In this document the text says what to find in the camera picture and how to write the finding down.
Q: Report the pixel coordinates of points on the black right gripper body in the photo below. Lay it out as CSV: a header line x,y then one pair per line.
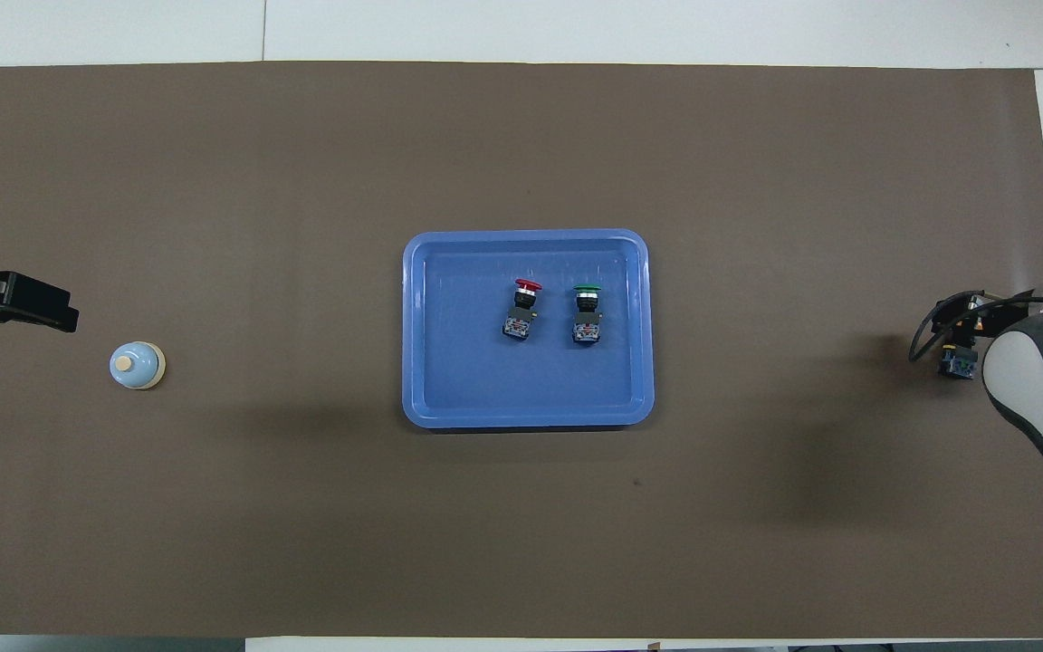
x,y
997,312

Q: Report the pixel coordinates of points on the yellow push button switch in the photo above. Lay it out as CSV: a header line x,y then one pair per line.
x,y
958,364

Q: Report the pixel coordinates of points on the light blue call bell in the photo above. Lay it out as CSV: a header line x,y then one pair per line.
x,y
137,367

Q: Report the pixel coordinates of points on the green push button switch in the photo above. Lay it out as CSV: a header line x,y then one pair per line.
x,y
586,317

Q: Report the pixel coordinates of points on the red push button switch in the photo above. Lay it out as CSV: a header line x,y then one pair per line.
x,y
520,317

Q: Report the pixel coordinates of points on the blue plastic tray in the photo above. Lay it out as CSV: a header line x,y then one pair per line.
x,y
458,362

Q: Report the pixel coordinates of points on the brown table mat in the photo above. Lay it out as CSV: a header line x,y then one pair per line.
x,y
304,226

